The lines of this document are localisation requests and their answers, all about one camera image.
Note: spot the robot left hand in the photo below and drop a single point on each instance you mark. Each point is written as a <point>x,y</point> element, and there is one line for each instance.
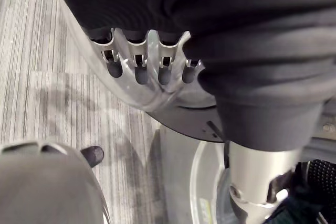
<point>236,37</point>

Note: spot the black dotted textile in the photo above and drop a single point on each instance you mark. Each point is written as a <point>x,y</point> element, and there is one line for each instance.
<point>321,179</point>

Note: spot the dark green garment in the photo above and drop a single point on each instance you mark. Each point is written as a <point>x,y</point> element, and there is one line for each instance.
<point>288,212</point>

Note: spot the robot dark foot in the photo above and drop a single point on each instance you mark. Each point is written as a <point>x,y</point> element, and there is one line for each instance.
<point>92,155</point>

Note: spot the robot silver leg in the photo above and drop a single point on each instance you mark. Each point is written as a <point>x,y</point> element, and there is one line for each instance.
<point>44,187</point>

